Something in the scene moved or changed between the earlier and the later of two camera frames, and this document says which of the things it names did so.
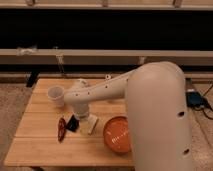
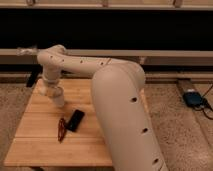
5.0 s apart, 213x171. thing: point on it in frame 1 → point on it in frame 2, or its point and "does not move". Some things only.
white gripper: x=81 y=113 → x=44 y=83
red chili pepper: x=62 y=130 does not move
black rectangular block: x=73 y=124 does not move
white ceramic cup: x=56 y=94 does not move
